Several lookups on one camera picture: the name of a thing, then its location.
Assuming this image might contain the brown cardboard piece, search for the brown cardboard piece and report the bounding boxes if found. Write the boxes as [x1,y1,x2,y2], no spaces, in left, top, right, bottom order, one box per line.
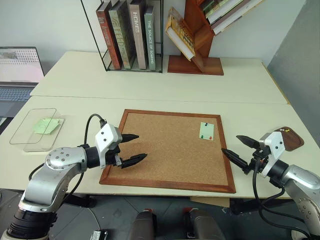
[189,196,231,208]

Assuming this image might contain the green paper notes pile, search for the green paper notes pile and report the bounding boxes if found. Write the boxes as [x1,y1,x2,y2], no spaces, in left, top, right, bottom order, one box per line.
[32,117,60,136]

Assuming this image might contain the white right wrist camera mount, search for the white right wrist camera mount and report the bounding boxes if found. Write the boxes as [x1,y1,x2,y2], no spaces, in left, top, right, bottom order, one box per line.
[258,131,285,178]

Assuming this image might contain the dark wooden tray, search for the dark wooden tray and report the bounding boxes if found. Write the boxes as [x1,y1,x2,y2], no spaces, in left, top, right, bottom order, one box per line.
[271,126,305,152]

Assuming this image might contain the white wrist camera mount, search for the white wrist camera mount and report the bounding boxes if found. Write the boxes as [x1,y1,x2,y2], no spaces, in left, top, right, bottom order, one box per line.
[258,131,285,178]
[94,123,123,170]

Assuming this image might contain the clear plastic box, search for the clear plastic box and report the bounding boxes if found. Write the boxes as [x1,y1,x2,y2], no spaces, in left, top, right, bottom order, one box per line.
[9,107,65,153]

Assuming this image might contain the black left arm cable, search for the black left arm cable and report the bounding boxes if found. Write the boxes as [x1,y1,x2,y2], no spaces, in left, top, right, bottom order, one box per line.
[28,113,109,201]

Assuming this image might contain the small black box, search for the small black box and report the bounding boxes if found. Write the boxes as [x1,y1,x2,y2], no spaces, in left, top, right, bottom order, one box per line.
[91,229,109,240]

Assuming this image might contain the yellow patterned book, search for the yellow patterned book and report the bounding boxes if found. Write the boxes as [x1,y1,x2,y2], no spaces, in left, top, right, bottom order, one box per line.
[164,6,196,62]

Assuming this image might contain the red-brown hardcover book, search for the red-brown hardcover book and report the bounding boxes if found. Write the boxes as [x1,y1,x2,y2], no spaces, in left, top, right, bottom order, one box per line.
[96,1,123,70]

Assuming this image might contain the open laptop computer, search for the open laptop computer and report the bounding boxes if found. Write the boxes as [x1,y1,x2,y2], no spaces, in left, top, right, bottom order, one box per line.
[0,46,45,118]

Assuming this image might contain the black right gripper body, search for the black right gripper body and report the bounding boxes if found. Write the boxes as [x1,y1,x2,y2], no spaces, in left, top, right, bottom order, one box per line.
[242,140,273,176]

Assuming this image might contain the beige HOMES book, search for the beige HOMES book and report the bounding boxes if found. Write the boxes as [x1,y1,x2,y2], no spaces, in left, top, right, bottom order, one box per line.
[128,0,149,70]

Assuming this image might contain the grey-green Solace book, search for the grey-green Solace book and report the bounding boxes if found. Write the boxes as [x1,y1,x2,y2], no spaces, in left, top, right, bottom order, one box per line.
[144,5,156,71]

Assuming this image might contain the pale green paper note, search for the pale green paper note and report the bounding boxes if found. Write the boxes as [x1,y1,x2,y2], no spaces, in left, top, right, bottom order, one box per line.
[199,121,216,141]

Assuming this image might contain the white-paged brown-cover book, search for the white-paged brown-cover book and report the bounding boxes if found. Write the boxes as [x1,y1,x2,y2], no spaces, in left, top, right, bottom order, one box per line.
[212,0,266,36]

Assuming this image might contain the wood-framed cork board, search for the wood-framed cork board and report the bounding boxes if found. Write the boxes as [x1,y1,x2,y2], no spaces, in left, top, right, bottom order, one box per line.
[99,108,237,194]

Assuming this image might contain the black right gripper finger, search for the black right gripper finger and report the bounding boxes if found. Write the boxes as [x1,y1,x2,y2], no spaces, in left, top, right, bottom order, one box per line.
[235,134,260,150]
[221,147,250,174]

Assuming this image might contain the brown wooden tree bookshelf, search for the brown wooden tree bookshelf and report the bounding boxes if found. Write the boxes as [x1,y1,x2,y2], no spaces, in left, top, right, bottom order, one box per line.
[166,0,225,76]

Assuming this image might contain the white-paged thick book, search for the white-paged thick book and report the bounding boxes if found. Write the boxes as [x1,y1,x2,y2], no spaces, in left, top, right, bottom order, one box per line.
[206,0,251,26]

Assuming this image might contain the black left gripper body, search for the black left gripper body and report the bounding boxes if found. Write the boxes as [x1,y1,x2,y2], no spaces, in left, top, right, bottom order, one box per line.
[106,126,125,169]

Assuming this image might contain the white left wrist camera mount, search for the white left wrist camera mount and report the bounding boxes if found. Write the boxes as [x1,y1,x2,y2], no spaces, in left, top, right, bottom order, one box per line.
[94,123,123,170]

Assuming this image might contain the dark green book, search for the dark green book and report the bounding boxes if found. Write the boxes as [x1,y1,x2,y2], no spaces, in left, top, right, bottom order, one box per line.
[201,0,230,15]

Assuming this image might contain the dark rounded shape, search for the dark rounded shape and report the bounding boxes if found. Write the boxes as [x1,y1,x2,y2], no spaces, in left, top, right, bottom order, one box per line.
[128,208,158,240]
[183,207,226,240]

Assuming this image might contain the black wire book rack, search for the black wire book rack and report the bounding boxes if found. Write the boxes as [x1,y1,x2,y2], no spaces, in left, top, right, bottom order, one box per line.
[80,0,165,74]

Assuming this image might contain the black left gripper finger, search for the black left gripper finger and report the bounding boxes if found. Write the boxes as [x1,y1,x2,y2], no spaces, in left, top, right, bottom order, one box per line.
[121,152,149,170]
[121,133,140,144]

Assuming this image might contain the black table leg bracket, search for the black table leg bracket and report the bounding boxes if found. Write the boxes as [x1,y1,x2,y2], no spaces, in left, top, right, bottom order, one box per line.
[63,194,96,209]
[231,199,266,216]

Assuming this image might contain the olive green patterned book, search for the olive green patterned book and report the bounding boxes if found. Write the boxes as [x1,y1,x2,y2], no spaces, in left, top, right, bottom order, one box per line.
[108,0,137,70]

